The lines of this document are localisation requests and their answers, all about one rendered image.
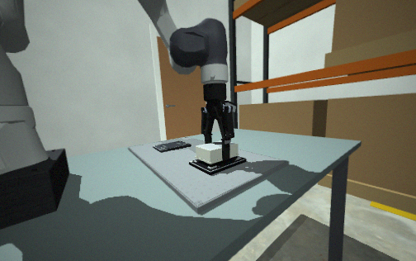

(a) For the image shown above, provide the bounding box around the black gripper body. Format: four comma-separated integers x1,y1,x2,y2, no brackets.
203,83,226,117

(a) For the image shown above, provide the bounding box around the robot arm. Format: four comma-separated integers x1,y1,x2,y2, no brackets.
0,0,229,174

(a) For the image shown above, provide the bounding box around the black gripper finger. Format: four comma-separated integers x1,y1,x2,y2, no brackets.
212,104,234,160
201,107,215,144

